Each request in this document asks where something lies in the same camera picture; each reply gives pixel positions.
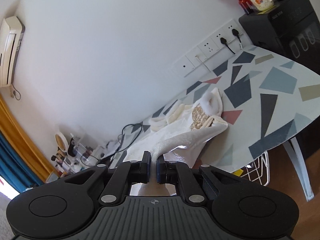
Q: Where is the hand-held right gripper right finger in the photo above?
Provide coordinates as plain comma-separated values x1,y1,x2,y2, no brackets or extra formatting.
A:
156,155,263,205

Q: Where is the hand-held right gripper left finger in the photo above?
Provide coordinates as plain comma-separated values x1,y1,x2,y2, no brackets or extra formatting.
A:
45,151,151,206

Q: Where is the cream white sequined garment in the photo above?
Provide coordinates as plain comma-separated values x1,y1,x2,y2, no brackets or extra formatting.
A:
120,87,229,196

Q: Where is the clear acrylic organizer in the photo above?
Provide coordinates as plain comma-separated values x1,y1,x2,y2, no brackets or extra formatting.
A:
72,140,100,166

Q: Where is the cosmetics organizer with brushes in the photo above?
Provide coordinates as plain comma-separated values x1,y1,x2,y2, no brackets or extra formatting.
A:
51,134,105,175

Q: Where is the yellow curtain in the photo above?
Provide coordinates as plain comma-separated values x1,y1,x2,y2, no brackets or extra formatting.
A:
0,94,62,180

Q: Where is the blue curtain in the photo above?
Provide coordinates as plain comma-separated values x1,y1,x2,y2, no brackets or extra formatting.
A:
0,130,44,196

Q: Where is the black countertop appliance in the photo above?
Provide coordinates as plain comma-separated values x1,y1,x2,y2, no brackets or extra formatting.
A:
239,0,320,75

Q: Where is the red glass bottle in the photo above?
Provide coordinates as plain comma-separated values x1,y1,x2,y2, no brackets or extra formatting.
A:
235,0,253,15

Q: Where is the black looped cable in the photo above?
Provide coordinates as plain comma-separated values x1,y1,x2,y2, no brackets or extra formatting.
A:
82,124,143,169

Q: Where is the white wire basket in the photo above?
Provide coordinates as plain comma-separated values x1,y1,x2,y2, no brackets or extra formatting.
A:
241,152,272,187

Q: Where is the white wall switch plate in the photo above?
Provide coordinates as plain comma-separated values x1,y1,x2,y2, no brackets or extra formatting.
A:
174,55,196,78

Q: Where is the thin white cable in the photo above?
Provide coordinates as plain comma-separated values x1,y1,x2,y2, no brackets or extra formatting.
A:
196,54,212,73

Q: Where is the white wall socket plate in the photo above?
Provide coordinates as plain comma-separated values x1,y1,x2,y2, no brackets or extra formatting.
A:
199,39,218,58
226,19,242,40
211,29,231,49
186,49,208,67

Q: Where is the black plug with cable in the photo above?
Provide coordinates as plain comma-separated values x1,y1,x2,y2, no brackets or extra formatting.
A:
231,28,243,49
219,37,236,55

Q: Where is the air conditioner cord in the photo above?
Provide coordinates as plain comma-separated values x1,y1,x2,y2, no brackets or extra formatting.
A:
9,85,22,101

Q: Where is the white wall air conditioner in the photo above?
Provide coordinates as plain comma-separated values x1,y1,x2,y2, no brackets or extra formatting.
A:
0,16,26,88

